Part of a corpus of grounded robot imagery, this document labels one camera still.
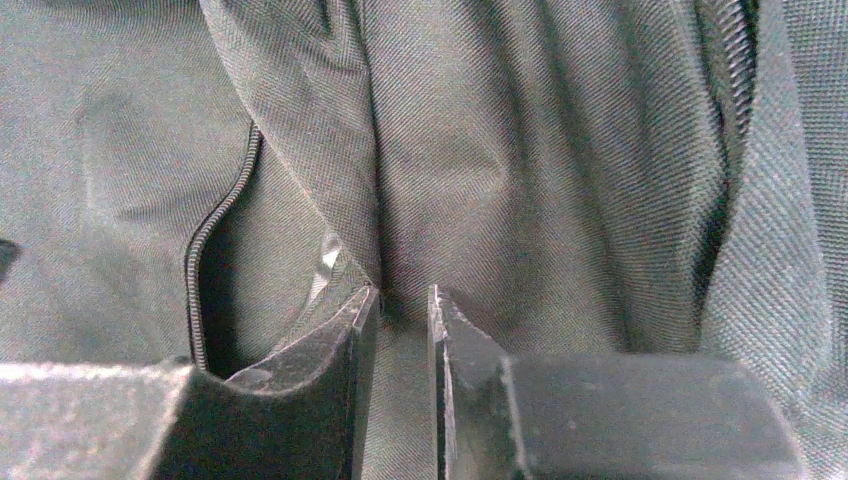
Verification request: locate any black student backpack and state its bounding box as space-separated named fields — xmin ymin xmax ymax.
xmin=1 ymin=1 xmax=847 ymax=479

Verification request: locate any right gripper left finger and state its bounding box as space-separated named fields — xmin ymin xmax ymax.
xmin=1 ymin=286 xmax=379 ymax=479

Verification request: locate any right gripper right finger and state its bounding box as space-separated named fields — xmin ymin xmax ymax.
xmin=428 ymin=286 xmax=805 ymax=479

